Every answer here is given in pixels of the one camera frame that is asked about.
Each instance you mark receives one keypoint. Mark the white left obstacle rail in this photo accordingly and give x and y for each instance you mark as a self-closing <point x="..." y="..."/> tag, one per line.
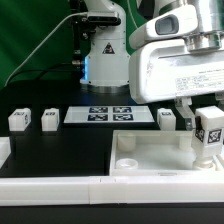
<point x="5" y="149"/>

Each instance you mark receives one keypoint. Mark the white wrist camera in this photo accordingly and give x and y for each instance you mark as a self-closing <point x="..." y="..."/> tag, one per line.
<point x="175" y="23"/>

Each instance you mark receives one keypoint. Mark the white obstacle rail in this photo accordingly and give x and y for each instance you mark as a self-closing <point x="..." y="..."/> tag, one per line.
<point x="5" y="149"/>
<point x="111" y="190"/>

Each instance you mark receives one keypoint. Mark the white front obstacle rail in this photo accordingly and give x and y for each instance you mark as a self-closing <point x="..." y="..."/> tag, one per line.
<point x="111" y="190"/>

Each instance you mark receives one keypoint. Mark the black camera stand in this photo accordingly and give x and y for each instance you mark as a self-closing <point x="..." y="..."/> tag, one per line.
<point x="81" y="37"/>

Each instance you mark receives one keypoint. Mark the white marker base plate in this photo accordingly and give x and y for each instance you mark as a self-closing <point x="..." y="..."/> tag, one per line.
<point x="108" y="114"/>

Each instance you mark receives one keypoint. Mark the white square tabletop part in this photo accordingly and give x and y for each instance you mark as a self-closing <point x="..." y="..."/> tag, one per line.
<point x="149" y="153"/>

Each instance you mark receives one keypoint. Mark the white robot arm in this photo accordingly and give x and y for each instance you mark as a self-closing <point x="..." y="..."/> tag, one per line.
<point x="107" y="64"/>

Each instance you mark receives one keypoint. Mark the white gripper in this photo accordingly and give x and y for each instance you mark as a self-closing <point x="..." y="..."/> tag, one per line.
<point x="166" y="70"/>

